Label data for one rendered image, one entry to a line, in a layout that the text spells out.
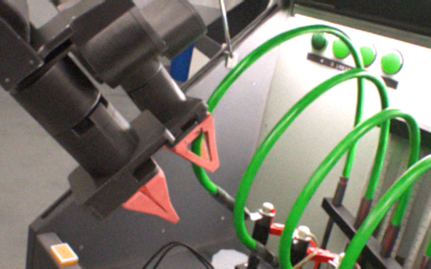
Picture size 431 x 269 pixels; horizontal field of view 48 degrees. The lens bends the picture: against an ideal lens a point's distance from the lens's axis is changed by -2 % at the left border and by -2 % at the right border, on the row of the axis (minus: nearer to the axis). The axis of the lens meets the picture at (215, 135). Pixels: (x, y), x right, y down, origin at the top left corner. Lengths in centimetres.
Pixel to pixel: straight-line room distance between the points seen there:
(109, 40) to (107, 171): 11
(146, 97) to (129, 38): 21
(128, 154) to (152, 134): 3
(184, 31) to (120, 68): 21
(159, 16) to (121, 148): 23
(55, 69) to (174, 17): 23
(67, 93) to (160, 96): 21
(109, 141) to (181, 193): 71
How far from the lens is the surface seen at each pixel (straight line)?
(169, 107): 61
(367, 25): 99
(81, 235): 103
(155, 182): 45
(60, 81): 40
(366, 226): 55
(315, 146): 110
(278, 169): 117
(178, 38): 60
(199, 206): 118
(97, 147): 42
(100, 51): 40
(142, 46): 40
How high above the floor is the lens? 146
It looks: 18 degrees down
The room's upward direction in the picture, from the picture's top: 12 degrees clockwise
